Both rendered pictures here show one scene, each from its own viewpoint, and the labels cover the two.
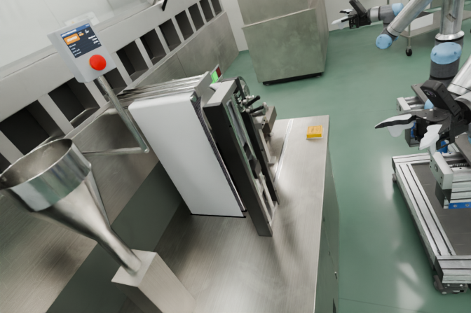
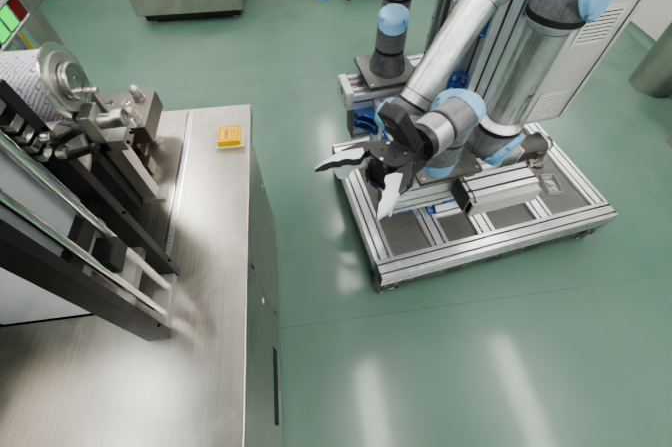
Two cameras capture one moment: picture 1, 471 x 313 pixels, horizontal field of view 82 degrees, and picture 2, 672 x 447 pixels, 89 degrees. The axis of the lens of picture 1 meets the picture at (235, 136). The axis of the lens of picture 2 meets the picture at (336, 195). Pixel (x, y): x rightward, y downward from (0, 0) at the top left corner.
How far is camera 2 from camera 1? 0.31 m
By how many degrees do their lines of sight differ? 35
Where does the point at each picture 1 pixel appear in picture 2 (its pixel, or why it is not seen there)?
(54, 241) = not seen: outside the picture
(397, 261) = (339, 268)
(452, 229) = (390, 227)
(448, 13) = not seen: outside the picture
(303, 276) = (225, 393)
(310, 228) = (232, 309)
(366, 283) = (308, 302)
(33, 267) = not seen: outside the picture
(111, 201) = not seen: outside the picture
